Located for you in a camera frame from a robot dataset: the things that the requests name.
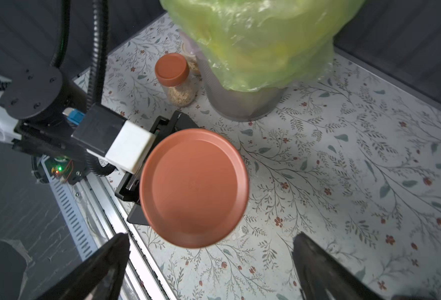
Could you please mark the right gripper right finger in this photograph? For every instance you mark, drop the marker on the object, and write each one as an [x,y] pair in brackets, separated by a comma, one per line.
[322,277]

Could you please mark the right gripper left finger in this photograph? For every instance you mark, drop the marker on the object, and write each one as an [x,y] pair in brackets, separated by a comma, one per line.
[99,277]

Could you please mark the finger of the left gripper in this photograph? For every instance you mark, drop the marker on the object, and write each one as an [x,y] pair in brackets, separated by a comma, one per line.
[138,202]
[163,127]

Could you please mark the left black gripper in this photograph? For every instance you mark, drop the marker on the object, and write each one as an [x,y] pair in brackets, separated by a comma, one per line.
[36,99]

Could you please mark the oatmeal jar with terracotta lid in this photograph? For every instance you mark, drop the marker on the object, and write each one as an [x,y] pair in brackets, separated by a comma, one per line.
[194,188]

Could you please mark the grey bin with green bag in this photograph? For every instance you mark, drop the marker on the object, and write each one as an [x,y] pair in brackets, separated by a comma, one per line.
[250,52]

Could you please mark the oatmeal jar with beige lid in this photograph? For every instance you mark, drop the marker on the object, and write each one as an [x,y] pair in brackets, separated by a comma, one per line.
[191,60]

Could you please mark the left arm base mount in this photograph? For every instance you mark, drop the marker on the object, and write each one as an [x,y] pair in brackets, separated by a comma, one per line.
[59,170]

